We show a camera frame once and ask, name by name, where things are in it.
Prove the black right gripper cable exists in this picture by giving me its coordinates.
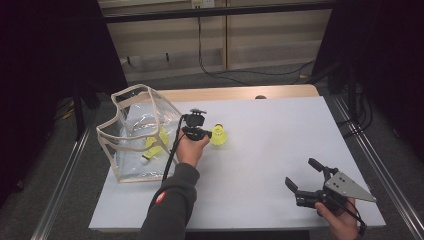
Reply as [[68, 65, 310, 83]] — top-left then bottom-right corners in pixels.
[[332, 195, 368, 238]]

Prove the white wall socket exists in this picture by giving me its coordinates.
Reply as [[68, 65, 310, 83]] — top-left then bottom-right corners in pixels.
[[191, 0, 216, 10]]

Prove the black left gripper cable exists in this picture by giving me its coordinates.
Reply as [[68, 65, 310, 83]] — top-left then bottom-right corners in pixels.
[[161, 114, 188, 183]]

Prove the black curtain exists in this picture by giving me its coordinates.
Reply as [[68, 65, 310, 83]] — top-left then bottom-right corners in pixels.
[[0, 0, 128, 204], [312, 0, 424, 161]]

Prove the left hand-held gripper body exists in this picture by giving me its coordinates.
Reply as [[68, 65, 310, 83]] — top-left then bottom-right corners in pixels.
[[181, 108, 206, 142]]

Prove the long black floor cable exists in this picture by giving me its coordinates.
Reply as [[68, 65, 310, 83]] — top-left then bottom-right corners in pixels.
[[197, 16, 316, 86]]

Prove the metal floor rail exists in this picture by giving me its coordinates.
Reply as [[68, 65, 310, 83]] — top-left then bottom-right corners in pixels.
[[329, 94, 424, 240], [30, 123, 95, 240]]

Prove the black horizontal bar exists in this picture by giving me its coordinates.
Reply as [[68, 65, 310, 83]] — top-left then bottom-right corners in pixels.
[[103, 1, 335, 24]]

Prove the white table mat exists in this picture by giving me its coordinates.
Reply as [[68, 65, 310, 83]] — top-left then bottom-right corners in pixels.
[[88, 95, 387, 232]]

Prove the black stand with cables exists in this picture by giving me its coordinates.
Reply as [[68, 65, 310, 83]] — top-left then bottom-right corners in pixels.
[[328, 63, 375, 139]]

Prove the person's left hand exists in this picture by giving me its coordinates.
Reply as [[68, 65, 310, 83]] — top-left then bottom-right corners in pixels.
[[175, 129, 212, 168]]

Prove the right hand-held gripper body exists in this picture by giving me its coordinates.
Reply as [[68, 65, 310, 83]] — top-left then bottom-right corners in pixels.
[[294, 170, 378, 215]]

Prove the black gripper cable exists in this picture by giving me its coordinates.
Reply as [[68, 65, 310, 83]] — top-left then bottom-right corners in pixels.
[[161, 114, 188, 183], [332, 195, 368, 238]]

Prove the clear bag with beige trim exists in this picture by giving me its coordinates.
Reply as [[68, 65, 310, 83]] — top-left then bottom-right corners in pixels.
[[95, 83, 183, 184]]

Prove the person's right hand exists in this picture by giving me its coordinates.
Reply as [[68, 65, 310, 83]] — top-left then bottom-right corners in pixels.
[[314, 198, 362, 240]]

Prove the yellow shuttlecock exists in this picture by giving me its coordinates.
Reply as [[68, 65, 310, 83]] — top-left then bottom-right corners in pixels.
[[156, 128, 170, 148], [209, 123, 229, 147], [139, 141, 164, 166]]

